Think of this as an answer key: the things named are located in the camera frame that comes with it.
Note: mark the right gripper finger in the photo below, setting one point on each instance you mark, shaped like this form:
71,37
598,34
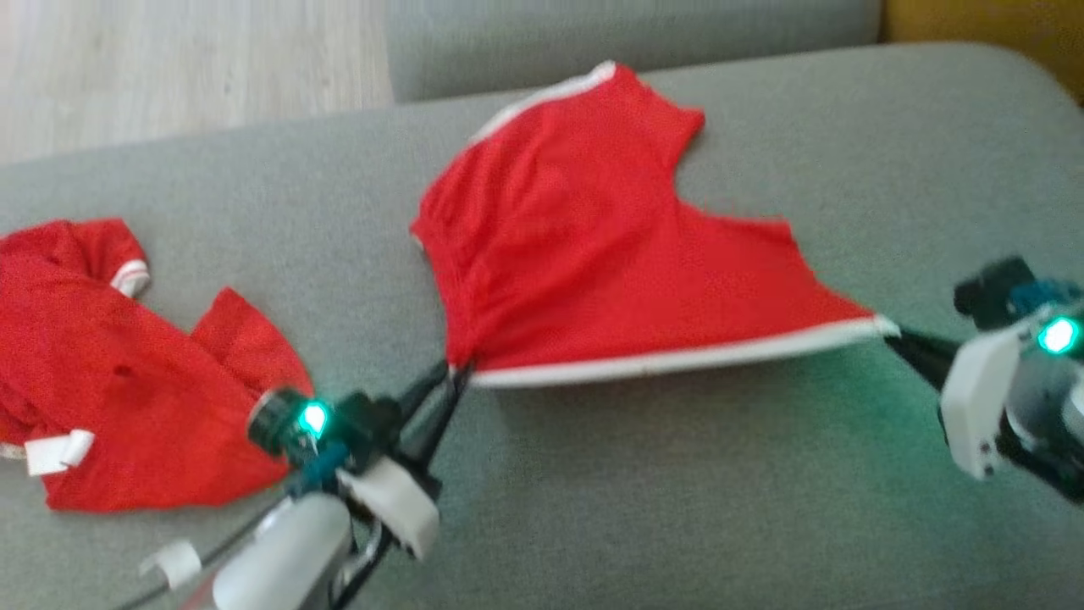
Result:
927,356

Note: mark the red shorts with white trim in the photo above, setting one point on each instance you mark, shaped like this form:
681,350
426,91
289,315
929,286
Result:
593,254

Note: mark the red Bulls basketball jersey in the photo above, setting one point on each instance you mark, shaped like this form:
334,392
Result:
102,381

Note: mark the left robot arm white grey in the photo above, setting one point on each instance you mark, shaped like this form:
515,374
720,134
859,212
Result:
288,559

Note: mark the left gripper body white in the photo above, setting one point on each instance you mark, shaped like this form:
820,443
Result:
381,496

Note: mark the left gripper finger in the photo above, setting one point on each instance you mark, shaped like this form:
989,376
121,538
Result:
445,415
423,385

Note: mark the large grey sofa seat cushion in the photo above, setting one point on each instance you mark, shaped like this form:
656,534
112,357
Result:
677,508

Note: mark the small grey sofa cushion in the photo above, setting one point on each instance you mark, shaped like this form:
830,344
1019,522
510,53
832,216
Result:
593,42

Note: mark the yellow upholstered seat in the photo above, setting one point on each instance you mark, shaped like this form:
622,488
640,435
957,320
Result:
999,25

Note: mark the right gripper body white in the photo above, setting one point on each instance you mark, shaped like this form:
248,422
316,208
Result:
982,398

